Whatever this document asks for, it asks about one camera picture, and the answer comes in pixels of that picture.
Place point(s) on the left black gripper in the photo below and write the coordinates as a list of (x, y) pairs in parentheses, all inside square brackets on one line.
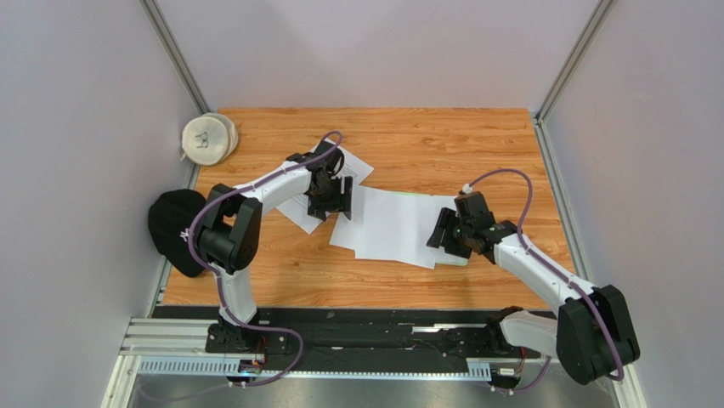
[(346, 198)]

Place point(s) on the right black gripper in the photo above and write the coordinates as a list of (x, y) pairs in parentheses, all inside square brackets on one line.
[(447, 237)]

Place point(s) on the green clipboard folder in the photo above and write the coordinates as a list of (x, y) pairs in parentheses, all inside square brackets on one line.
[(451, 260)]

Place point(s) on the white paper sheet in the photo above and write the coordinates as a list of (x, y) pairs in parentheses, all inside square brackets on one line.
[(395, 226)]

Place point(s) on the signature page paper sheet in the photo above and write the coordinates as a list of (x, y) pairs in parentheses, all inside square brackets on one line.
[(345, 233)]

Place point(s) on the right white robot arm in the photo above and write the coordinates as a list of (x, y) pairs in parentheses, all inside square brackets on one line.
[(591, 332)]

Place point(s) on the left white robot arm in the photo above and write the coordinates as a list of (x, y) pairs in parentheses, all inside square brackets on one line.
[(224, 235)]

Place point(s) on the text-filled paper sheet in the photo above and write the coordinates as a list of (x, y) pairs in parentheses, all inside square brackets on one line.
[(296, 208)]

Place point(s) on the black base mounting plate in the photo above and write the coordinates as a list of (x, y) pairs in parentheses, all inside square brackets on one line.
[(367, 340)]

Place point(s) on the cream round zip pouch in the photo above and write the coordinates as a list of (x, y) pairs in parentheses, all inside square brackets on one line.
[(209, 139)]

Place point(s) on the black NY baseball cap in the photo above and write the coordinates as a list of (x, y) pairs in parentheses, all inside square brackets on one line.
[(169, 217)]

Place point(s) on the right aluminium corner post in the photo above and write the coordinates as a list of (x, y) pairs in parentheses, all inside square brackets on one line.
[(575, 56)]

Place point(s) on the aluminium corner post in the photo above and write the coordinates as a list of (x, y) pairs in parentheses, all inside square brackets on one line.
[(165, 34), (575, 56)]

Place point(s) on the aluminium front rail frame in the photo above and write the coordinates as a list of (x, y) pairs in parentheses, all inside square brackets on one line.
[(163, 363)]

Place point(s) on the left aluminium corner post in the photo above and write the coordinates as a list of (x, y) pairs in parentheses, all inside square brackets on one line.
[(165, 34)]

